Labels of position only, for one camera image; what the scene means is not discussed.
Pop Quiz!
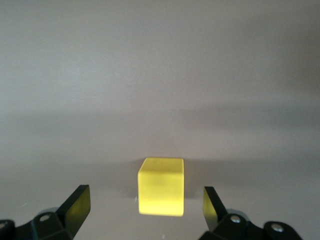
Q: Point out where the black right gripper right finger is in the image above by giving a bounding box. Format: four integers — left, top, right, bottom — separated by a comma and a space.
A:
197, 186, 304, 240

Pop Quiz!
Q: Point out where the yellow wooden block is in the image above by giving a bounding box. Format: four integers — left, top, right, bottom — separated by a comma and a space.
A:
137, 157, 186, 217

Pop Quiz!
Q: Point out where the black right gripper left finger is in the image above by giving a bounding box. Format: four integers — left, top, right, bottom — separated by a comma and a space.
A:
0, 184, 91, 240

